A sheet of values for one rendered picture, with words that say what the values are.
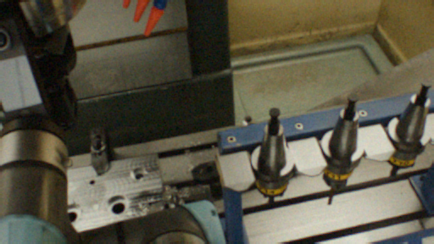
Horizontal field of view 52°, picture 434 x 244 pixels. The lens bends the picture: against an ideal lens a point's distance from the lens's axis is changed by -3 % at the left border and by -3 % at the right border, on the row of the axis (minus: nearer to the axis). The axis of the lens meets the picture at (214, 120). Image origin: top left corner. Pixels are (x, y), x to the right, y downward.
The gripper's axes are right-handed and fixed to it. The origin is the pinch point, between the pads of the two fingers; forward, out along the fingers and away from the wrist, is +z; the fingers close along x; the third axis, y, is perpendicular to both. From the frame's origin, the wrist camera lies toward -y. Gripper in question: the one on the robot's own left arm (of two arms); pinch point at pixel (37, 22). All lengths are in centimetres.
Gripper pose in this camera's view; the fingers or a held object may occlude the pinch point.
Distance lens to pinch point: 65.6
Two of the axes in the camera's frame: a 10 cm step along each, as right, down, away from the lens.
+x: 9.8, -1.9, 0.8
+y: 0.6, 6.5, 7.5
